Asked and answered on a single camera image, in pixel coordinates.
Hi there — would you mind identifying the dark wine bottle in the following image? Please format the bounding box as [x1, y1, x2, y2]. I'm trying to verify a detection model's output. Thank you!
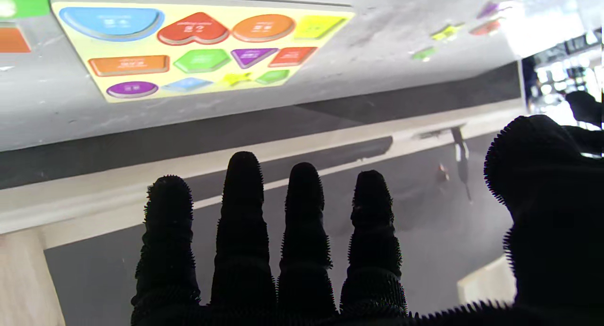
[450, 126, 473, 202]

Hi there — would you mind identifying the red square puzzle piece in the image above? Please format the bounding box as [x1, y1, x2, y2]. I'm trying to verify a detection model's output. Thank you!
[470, 18, 503, 36]

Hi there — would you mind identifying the yellow star puzzle piece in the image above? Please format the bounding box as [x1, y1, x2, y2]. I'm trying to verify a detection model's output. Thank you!
[430, 24, 465, 41]

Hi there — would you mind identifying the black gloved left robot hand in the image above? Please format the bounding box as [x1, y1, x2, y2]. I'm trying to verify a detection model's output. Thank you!
[565, 90, 604, 128]

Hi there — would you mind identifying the purple triangle puzzle piece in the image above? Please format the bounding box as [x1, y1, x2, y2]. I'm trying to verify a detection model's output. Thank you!
[477, 0, 502, 19]

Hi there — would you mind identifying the orange-red rectangle puzzle piece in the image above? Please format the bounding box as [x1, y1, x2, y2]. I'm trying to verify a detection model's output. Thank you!
[0, 26, 32, 53]

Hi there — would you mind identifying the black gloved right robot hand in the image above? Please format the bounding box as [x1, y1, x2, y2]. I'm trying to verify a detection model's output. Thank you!
[131, 115, 604, 326]

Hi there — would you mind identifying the yellow wooden shape puzzle board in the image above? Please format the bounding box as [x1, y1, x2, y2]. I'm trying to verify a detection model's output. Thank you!
[50, 0, 355, 103]

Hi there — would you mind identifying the green hexagon puzzle piece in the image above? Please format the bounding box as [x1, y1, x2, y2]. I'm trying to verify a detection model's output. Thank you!
[0, 0, 50, 19]

